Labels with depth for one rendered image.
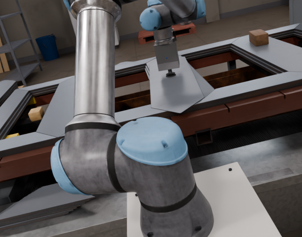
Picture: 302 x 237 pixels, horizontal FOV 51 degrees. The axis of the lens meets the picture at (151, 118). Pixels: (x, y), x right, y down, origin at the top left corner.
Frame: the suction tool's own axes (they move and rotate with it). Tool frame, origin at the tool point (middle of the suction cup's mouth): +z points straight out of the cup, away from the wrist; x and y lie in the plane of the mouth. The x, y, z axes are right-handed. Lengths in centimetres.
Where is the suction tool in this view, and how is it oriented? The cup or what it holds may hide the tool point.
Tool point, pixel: (171, 78)
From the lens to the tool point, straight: 132.3
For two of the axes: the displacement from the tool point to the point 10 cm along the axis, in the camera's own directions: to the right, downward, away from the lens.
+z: 2.0, 8.9, 4.1
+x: -1.0, 4.3, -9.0
